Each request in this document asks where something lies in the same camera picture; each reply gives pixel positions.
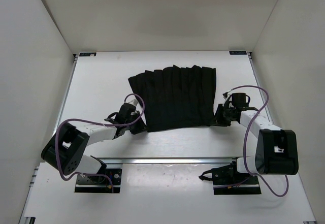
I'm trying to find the black pleated skirt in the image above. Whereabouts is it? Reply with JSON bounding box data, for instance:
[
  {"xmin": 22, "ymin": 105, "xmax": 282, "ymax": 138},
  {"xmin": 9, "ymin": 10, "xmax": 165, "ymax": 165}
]
[{"xmin": 128, "ymin": 65, "xmax": 216, "ymax": 132}]

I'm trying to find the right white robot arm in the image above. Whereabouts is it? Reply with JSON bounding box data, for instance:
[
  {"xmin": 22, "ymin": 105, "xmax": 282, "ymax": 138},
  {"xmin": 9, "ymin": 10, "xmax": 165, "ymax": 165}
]
[{"xmin": 215, "ymin": 92, "xmax": 299, "ymax": 184}]

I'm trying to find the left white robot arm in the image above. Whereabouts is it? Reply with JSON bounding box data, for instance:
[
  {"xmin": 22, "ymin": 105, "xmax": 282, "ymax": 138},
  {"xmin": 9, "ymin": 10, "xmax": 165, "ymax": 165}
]
[{"xmin": 41, "ymin": 99, "xmax": 146, "ymax": 182}]

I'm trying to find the right table label sticker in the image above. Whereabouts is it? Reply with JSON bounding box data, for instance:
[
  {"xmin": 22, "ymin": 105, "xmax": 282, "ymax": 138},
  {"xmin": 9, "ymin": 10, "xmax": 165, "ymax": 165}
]
[{"xmin": 229, "ymin": 51, "xmax": 247, "ymax": 55}]

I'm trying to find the table label sticker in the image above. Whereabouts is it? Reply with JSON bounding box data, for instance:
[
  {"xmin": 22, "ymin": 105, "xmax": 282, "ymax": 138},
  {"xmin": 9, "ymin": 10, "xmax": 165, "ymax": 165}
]
[
  {"xmin": 79, "ymin": 52, "xmax": 96, "ymax": 57},
  {"xmin": 229, "ymin": 51, "xmax": 247, "ymax": 55}
]

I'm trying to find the left table label sticker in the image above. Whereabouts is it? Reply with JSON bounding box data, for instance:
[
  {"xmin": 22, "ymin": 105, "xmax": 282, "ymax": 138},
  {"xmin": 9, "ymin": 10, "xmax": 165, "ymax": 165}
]
[{"xmin": 79, "ymin": 52, "xmax": 96, "ymax": 57}]

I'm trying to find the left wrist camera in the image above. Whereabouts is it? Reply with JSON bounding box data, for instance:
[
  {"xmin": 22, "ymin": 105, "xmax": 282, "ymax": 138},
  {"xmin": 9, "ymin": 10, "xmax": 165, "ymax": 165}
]
[{"xmin": 127, "ymin": 99, "xmax": 139, "ymax": 108}]

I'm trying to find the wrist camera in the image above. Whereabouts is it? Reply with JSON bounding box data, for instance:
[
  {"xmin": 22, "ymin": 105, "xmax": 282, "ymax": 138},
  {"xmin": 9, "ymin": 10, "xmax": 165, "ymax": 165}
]
[
  {"xmin": 222, "ymin": 89, "xmax": 233, "ymax": 105},
  {"xmin": 127, "ymin": 99, "xmax": 139, "ymax": 108}
]

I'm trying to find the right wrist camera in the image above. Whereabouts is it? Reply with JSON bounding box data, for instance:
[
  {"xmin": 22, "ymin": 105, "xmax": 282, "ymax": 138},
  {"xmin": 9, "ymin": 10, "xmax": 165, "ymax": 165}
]
[{"xmin": 222, "ymin": 89, "xmax": 233, "ymax": 105}]

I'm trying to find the aluminium rail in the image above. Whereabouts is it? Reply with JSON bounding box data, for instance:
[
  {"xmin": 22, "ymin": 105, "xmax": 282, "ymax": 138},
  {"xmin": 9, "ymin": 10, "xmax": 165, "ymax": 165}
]
[{"xmin": 99, "ymin": 157, "xmax": 237, "ymax": 165}]

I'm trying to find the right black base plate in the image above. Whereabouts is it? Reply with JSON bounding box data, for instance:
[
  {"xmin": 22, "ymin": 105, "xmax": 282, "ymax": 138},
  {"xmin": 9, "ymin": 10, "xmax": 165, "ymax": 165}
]
[{"xmin": 199, "ymin": 162, "xmax": 262, "ymax": 196}]

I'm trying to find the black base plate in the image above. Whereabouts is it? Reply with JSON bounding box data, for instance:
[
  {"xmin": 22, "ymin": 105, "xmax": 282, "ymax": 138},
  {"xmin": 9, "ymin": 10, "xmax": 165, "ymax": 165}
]
[
  {"xmin": 74, "ymin": 164, "xmax": 122, "ymax": 194},
  {"xmin": 199, "ymin": 162, "xmax": 262, "ymax": 196}
]

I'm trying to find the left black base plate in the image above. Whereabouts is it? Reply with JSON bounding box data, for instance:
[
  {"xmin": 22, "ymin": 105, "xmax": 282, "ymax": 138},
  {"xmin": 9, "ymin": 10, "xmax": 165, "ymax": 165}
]
[{"xmin": 74, "ymin": 164, "xmax": 122, "ymax": 194}]

